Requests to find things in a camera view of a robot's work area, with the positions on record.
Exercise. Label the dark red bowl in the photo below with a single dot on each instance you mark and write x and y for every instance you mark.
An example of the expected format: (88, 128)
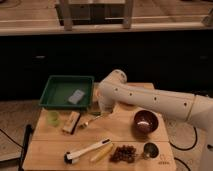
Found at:
(145, 121)

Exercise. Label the light green plastic cup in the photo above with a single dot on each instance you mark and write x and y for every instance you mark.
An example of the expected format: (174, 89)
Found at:
(52, 118)

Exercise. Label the yellow corn piece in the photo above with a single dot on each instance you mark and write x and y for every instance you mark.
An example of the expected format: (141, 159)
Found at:
(103, 152)

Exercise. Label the wooden chair frame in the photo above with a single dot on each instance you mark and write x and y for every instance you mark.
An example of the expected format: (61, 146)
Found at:
(73, 13)

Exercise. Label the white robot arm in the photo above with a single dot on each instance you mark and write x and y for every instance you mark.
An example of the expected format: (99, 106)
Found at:
(193, 109)

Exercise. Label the wooden block eraser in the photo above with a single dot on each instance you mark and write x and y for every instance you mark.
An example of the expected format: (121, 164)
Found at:
(71, 122)

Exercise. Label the metal spoon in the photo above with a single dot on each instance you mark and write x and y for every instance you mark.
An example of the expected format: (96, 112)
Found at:
(85, 124)

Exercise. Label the grey sponge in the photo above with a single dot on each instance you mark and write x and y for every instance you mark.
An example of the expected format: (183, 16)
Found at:
(76, 97)

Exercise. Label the black table leg bar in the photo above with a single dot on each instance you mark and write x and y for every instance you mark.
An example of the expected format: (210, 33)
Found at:
(28, 132)

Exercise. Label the green plastic tray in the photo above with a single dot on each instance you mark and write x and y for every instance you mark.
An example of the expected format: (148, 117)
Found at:
(59, 88)

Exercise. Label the bunch of red grapes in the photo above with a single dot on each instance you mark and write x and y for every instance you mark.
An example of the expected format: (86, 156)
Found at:
(125, 153)

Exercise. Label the metal measuring cup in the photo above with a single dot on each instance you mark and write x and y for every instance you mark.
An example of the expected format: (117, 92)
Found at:
(150, 150)

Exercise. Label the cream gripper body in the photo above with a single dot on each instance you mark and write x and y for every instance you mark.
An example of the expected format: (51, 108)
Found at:
(95, 109)

